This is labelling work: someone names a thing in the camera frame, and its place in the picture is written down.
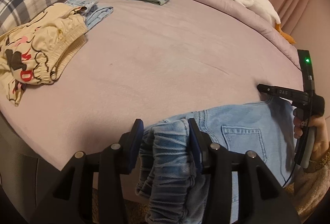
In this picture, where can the cream printed garment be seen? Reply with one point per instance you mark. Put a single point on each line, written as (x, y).
(37, 52)

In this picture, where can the lilac fitted bed sheet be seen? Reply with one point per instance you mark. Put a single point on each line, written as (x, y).
(149, 62)

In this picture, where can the beige fleece sleeve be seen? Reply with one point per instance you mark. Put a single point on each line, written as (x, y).
(310, 186)

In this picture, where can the small light blue garment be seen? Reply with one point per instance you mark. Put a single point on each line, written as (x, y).
(91, 11)

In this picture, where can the light blue denim pants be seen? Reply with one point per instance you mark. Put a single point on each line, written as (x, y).
(174, 157)

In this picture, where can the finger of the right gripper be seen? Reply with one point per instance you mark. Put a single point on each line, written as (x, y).
(293, 95)

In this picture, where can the lilac quilted duvet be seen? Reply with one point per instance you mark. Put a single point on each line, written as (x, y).
(232, 7)

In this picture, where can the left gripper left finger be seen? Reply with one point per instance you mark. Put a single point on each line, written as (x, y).
(69, 200)

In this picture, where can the person's right hand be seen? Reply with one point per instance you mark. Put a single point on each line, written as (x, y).
(321, 142)

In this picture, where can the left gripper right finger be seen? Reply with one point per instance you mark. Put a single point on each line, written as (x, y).
(261, 198)

